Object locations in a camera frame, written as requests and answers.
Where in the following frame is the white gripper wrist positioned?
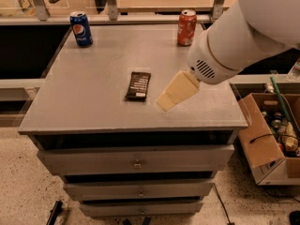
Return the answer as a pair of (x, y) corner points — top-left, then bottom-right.
(155, 28), (242, 113)

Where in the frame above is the black rxbar chocolate bar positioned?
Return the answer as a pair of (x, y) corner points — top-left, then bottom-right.
(125, 71), (151, 100)

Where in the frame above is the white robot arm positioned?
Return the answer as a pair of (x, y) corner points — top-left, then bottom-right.
(157, 0), (300, 112)

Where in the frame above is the orange soda can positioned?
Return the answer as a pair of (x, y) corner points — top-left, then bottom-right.
(177, 9), (197, 46)

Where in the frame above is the blue pepsi can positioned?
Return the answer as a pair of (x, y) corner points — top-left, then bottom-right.
(69, 11), (93, 47)

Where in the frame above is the top grey drawer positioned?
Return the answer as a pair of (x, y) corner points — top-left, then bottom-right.
(37, 145), (234, 175)

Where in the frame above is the grey drawer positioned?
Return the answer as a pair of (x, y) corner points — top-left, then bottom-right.
(64, 179), (213, 202)
(37, 145), (234, 175)
(80, 200), (203, 218)

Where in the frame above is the open cardboard box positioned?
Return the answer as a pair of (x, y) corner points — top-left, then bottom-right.
(238, 93), (300, 186)

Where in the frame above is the grey drawer cabinet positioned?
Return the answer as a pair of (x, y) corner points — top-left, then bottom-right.
(20, 25), (247, 205)

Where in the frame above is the green stick in box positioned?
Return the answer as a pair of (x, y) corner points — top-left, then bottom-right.
(270, 76), (292, 122)

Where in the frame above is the middle grey drawer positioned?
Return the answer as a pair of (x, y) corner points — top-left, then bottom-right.
(64, 179), (213, 202)

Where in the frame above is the bottom grey drawer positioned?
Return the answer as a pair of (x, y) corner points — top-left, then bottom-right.
(80, 200), (203, 218)

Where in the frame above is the black tool on floor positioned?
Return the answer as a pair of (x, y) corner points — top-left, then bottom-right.
(46, 201), (63, 225)

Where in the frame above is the black cable on floor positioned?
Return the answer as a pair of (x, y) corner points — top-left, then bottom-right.
(212, 183), (236, 225)

